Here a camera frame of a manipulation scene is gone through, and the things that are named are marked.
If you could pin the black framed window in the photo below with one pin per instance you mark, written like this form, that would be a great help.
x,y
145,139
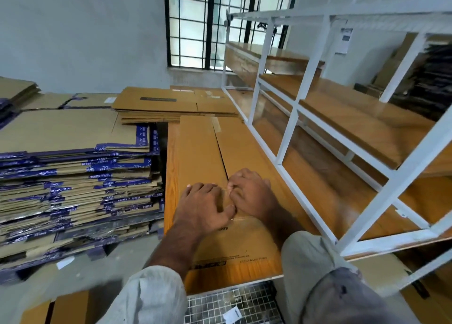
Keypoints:
x,y
208,24

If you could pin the person's light grey shirt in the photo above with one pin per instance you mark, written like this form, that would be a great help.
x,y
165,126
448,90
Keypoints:
x,y
332,285

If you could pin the wooden table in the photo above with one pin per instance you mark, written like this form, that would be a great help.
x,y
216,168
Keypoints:
x,y
339,193

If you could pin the white paper tag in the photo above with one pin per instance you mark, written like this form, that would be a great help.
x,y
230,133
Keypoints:
x,y
232,314

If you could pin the white wall device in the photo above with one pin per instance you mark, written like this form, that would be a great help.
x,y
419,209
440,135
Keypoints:
x,y
344,41

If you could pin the person's right forearm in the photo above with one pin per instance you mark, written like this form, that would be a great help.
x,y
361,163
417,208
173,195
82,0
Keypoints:
x,y
282,223

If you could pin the assembled boxes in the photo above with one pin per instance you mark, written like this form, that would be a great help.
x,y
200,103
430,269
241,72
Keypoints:
x,y
63,310

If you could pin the person's left hand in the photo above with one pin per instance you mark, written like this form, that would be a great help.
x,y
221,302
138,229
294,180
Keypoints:
x,y
201,211

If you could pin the stack of cardboard boxes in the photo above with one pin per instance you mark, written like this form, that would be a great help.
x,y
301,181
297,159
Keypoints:
x,y
14,91
63,133

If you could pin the stack of brown boxes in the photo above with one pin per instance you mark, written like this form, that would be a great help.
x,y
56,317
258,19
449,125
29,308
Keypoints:
x,y
198,147

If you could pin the person's right hand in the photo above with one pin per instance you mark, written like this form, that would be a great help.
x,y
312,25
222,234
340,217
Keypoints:
x,y
254,193

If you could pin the white metal shelf rack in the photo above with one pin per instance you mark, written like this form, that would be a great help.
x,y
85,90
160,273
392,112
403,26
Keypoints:
x,y
392,186

